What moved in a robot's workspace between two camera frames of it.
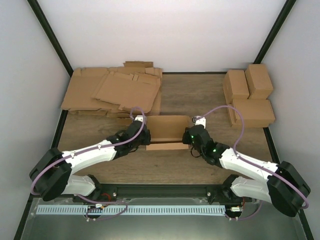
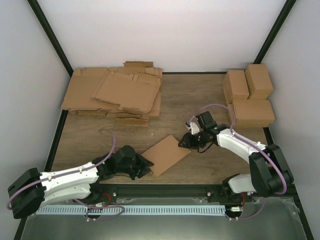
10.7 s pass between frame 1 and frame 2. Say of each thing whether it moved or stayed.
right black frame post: stayed
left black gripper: moved
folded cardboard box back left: stayed
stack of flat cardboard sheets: stayed
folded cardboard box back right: stayed
